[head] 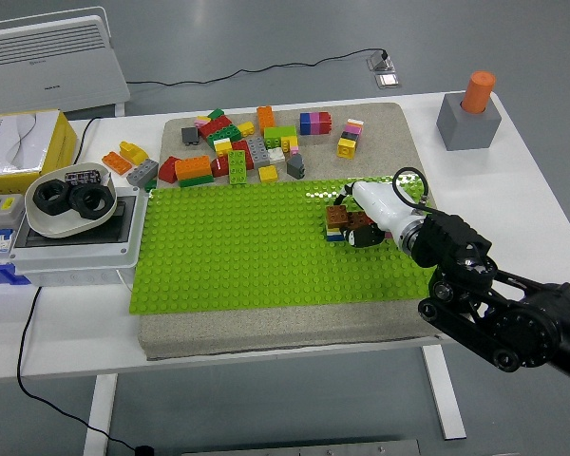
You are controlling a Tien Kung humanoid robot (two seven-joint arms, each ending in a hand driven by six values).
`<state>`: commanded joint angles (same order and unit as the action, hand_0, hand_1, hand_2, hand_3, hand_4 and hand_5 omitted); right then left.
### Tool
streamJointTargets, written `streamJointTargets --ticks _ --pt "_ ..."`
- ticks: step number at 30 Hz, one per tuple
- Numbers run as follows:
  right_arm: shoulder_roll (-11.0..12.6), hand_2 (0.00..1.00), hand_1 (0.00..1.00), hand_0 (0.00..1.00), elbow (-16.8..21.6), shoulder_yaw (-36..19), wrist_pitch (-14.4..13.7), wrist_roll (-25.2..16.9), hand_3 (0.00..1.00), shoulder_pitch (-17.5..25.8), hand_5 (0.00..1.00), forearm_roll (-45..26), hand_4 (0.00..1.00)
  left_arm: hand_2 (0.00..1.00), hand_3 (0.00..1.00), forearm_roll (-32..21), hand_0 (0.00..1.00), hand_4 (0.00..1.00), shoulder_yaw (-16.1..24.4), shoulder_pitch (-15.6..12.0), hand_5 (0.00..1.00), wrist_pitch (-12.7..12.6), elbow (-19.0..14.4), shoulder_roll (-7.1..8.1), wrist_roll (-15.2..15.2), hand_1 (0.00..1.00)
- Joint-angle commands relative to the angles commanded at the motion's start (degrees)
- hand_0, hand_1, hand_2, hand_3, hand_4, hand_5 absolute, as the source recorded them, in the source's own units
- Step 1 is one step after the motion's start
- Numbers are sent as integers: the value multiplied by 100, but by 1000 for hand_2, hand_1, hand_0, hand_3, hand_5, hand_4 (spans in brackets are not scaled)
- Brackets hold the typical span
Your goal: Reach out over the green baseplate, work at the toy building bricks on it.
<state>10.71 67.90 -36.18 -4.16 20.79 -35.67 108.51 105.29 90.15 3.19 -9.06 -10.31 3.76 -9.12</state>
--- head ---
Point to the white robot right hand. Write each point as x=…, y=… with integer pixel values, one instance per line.
x=385, y=206

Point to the brown square brick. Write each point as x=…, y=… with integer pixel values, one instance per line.
x=336, y=216
x=357, y=219

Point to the brick column with yellow end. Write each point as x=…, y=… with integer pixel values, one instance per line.
x=347, y=148

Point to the brick column with blue end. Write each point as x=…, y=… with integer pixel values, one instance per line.
x=316, y=123

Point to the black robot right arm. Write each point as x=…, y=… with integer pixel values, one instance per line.
x=446, y=237

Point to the green studded baseplate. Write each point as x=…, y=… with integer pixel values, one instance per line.
x=242, y=247

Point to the yellow square brick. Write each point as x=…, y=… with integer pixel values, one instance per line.
x=247, y=129
x=332, y=230
x=268, y=174

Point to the white and blue brick stack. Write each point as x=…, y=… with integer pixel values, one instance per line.
x=333, y=237

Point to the dark grey sloped brick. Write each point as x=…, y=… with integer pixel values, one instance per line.
x=295, y=166

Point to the small pink brick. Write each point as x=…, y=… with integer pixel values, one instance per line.
x=200, y=125
x=295, y=149

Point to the grey cube holder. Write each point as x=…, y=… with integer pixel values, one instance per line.
x=465, y=130

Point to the small yellow brick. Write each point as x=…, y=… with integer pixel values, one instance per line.
x=289, y=142
x=203, y=119

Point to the white square brick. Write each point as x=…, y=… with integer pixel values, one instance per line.
x=276, y=155

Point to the closed metal floor socket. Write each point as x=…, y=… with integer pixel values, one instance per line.
x=389, y=80

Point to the lime green long brick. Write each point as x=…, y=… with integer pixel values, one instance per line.
x=280, y=133

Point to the light grey long brick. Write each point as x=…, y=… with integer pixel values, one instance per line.
x=142, y=172
x=259, y=151

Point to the open metal floor socket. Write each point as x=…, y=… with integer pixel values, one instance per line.
x=380, y=65

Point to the orange cylinder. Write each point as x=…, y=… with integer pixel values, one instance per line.
x=479, y=92

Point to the orange tall brick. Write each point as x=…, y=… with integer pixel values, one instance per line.
x=266, y=117

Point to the lime green flat brick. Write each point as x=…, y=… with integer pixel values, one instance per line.
x=238, y=167

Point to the red long brick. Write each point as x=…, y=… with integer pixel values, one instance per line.
x=216, y=126
x=243, y=148

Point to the yellow and white brick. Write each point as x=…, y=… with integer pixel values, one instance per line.
x=223, y=146

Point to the grey-brown foam mat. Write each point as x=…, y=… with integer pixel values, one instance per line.
x=266, y=332

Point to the green flat long brick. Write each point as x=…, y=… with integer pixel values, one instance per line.
x=197, y=181

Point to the small green brick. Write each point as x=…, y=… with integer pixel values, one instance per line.
x=215, y=114
x=151, y=184

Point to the orange long brick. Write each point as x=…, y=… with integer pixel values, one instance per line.
x=116, y=163
x=194, y=167

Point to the white table leg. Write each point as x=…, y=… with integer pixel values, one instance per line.
x=100, y=413
x=444, y=394

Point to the dark grey square brick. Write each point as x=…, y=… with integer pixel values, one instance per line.
x=190, y=136

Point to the red sloped brick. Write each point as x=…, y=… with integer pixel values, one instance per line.
x=168, y=170

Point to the yellow curved brick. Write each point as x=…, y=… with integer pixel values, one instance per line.
x=133, y=152

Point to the small black component strip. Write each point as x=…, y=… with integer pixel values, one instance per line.
x=83, y=176

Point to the black plastic hex nut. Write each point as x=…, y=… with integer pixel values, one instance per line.
x=78, y=206
x=38, y=199

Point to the white shallow bowl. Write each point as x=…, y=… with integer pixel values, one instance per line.
x=57, y=228

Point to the yellow tissue box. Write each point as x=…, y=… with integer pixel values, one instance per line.
x=59, y=142

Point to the white panel heater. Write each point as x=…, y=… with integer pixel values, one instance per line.
x=52, y=62

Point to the grey push-button box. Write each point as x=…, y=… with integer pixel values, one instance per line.
x=2, y=211

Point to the blue plastic bin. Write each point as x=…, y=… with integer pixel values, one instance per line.
x=0, y=275

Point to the grey electrical enclosure box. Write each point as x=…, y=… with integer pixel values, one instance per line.
x=76, y=263

